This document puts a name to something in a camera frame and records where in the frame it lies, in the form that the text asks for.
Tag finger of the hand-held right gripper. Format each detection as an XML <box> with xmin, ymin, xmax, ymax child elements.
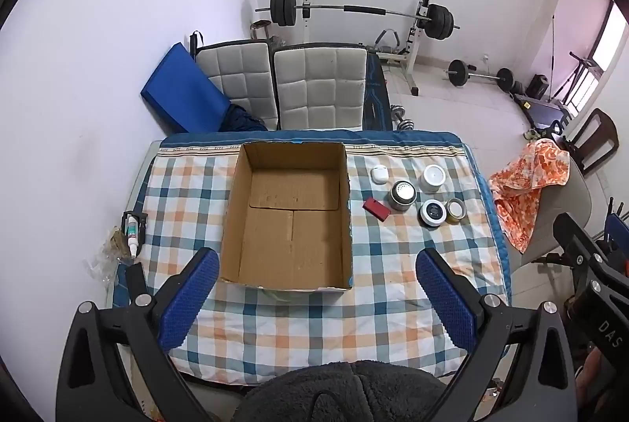
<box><xmin>553</xmin><ymin>212</ymin><xmax>629</xmax><ymax>305</ymax></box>

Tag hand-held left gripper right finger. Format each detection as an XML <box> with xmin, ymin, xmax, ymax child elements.
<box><xmin>415</xmin><ymin>248</ymin><xmax>578</xmax><ymax>422</ymax></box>

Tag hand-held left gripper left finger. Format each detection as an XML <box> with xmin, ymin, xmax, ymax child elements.
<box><xmin>55</xmin><ymin>248</ymin><xmax>220</xmax><ymax>422</ymax></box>

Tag black and white round tin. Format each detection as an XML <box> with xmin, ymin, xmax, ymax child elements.
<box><xmin>419</xmin><ymin>200</ymin><xmax>447</xmax><ymax>228</ymax></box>

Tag metal tin with perforated lid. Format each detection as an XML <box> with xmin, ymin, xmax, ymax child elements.
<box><xmin>389</xmin><ymin>180</ymin><xmax>417</xmax><ymax>211</ymax></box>

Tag small red box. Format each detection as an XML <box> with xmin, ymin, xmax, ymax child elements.
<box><xmin>362</xmin><ymin>198</ymin><xmax>391</xmax><ymax>222</ymax></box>

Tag cardboard box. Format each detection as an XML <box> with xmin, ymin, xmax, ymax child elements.
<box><xmin>219</xmin><ymin>142</ymin><xmax>353</xmax><ymax>292</ymax></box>

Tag beige chair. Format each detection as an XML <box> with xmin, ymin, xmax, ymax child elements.
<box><xmin>506</xmin><ymin>152</ymin><xmax>594</xmax><ymax>266</ymax></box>

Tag plaid checked cloth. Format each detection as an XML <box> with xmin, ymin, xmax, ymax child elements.
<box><xmin>105</xmin><ymin>131</ymin><xmax>512</xmax><ymax>386</ymax></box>

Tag orange floral cloth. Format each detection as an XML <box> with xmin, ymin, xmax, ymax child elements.
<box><xmin>489</xmin><ymin>139</ymin><xmax>571</xmax><ymax>253</ymax></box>

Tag white glue tube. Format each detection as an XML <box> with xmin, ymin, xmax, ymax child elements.
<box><xmin>127</xmin><ymin>215</ymin><xmax>140</xmax><ymax>260</ymax></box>

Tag black plastic holder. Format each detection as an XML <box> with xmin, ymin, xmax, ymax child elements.
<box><xmin>121</xmin><ymin>210</ymin><xmax>148</xmax><ymax>262</ymax></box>

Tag clear plastic wrap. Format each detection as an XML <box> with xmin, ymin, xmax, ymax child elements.
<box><xmin>83</xmin><ymin>228</ymin><xmax>129</xmax><ymax>291</ymax></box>

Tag dark wooden chair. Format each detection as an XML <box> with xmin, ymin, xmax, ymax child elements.
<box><xmin>563</xmin><ymin>108</ymin><xmax>619</xmax><ymax>173</ymax></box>

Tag white round jar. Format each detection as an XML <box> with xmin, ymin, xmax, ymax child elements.
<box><xmin>420</xmin><ymin>164</ymin><xmax>447</xmax><ymax>193</ymax></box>

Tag dark grey fleece garment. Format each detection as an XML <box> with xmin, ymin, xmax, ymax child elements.
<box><xmin>233</xmin><ymin>360</ymin><xmax>445</xmax><ymax>422</ymax></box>

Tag treadmill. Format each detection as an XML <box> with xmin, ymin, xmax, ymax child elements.
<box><xmin>513</xmin><ymin>93</ymin><xmax>571</xmax><ymax>131</ymax></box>

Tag black tripod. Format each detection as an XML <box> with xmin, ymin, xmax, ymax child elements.
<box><xmin>550</xmin><ymin>51</ymin><xmax>606</xmax><ymax>105</ymax></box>

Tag dark blue cloth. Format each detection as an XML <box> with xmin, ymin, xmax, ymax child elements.
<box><xmin>219</xmin><ymin>104</ymin><xmax>269</xmax><ymax>133</ymax></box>

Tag chrome dumbbell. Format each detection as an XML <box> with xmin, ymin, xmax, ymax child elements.
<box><xmin>390</xmin><ymin>105</ymin><xmax>416</xmax><ymax>130</ymax></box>

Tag window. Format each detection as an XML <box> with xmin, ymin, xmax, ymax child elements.
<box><xmin>587</xmin><ymin>2</ymin><xmax>629</xmax><ymax>111</ymax></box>

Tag blue folded mat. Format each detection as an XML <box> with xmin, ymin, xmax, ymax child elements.
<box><xmin>140</xmin><ymin>41</ymin><xmax>232</xmax><ymax>133</ymax></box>

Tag short barbell with black plates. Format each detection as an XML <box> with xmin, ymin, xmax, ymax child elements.
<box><xmin>447</xmin><ymin>59</ymin><xmax>514</xmax><ymax>93</ymax></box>

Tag white barbell rack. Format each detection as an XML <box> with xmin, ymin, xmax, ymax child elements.
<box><xmin>300</xmin><ymin>0</ymin><xmax>438</xmax><ymax>97</ymax></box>

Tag long barbell with black plates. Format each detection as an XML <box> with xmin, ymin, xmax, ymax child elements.
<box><xmin>254</xmin><ymin>0</ymin><xmax>461</xmax><ymax>40</ymax></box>

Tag grey exercise handles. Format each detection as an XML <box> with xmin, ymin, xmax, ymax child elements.
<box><xmin>374</xmin><ymin>29</ymin><xmax>402</xmax><ymax>55</ymax></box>

